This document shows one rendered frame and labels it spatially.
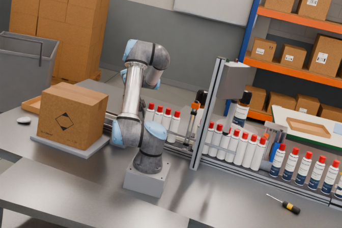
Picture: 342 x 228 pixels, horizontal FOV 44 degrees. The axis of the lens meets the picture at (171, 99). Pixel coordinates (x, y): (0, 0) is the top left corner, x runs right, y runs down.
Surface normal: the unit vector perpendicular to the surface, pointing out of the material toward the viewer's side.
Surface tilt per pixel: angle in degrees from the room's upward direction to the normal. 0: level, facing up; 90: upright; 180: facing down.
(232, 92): 90
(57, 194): 0
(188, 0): 90
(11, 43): 86
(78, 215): 0
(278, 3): 90
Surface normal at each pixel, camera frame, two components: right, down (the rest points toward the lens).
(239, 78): 0.59, 0.36
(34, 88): 0.14, 0.40
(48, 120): -0.23, 0.26
